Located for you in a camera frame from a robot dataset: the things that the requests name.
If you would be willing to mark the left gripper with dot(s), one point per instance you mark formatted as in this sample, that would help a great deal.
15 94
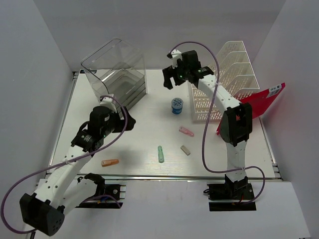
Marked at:
121 123

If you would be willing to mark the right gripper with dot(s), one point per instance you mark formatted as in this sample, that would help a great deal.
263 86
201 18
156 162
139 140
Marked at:
168 73

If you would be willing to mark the blue white small jar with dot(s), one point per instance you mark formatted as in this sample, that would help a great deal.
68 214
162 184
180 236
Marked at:
176 105

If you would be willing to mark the clear acrylic drawer organizer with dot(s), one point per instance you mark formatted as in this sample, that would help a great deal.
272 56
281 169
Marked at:
117 68

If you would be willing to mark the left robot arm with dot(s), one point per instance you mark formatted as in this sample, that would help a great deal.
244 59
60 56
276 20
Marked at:
45 209

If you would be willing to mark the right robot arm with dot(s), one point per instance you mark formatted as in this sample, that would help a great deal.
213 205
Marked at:
235 126

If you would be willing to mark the orange highlighter pen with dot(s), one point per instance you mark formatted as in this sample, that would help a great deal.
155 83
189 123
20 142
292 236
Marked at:
109 162

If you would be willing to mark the cream plastic file rack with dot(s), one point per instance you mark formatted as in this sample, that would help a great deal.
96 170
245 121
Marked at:
236 76

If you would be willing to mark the pink highlighter pen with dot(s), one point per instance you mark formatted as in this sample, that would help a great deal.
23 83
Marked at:
186 131

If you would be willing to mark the green highlighter pen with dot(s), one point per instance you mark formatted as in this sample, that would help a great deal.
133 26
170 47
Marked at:
160 154

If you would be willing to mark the beige eraser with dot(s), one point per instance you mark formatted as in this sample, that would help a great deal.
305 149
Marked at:
185 150

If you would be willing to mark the red plastic folder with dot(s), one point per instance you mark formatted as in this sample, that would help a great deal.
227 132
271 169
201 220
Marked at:
259 102

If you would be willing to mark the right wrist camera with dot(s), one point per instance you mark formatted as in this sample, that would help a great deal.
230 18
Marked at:
174 55

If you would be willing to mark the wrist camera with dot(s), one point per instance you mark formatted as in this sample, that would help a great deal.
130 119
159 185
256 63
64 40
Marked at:
109 102
174 55

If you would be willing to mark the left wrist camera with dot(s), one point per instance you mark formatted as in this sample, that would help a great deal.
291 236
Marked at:
109 102

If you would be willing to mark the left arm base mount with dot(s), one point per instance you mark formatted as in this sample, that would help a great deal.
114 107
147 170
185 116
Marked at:
108 195

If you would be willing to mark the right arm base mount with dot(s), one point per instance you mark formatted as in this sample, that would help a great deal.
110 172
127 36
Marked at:
220 200

